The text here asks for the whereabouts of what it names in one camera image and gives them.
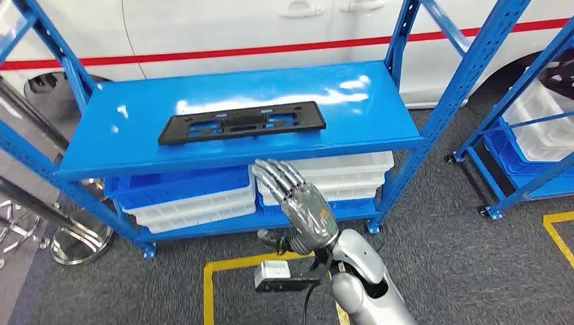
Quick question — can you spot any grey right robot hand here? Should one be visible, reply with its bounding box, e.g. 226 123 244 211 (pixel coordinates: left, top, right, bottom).
250 158 340 257

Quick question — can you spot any black plastic plate frame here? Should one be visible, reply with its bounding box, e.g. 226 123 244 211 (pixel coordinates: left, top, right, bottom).
158 100 327 146

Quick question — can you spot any blue metal shelf rack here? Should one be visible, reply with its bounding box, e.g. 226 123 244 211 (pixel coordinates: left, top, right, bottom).
0 0 532 261
446 18 574 221

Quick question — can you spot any blue plastic bin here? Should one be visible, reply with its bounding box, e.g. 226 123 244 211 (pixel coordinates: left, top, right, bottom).
485 117 574 190
255 194 378 221
104 167 251 211

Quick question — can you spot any white plastic bin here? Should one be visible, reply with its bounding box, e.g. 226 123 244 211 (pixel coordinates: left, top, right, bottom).
255 170 387 192
257 184 380 202
515 116 574 163
120 183 257 219
502 78 574 135
248 151 395 173
134 204 257 234

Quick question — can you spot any white car with red stripe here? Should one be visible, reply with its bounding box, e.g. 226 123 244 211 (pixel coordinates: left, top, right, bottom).
0 0 574 118

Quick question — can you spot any black stool with chrome base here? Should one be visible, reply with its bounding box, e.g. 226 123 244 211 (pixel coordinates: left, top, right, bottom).
0 199 51 270

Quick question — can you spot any black right camera cable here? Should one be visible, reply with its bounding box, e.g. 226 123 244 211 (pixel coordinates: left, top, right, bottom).
301 284 317 325

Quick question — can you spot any chrome stanchion post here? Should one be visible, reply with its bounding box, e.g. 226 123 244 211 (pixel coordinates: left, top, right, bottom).
0 176 114 265
0 78 71 151

